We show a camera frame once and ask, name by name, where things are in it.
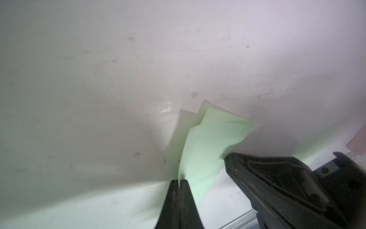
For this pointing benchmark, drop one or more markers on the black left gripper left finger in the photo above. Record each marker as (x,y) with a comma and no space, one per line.
(169,216)

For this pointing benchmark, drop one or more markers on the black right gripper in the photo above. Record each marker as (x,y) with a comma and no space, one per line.
(287,195)

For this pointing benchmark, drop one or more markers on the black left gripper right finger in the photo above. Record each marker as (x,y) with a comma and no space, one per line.
(188,214)

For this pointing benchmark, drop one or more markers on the green paper sheet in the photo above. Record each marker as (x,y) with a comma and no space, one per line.
(311,147)
(200,142)

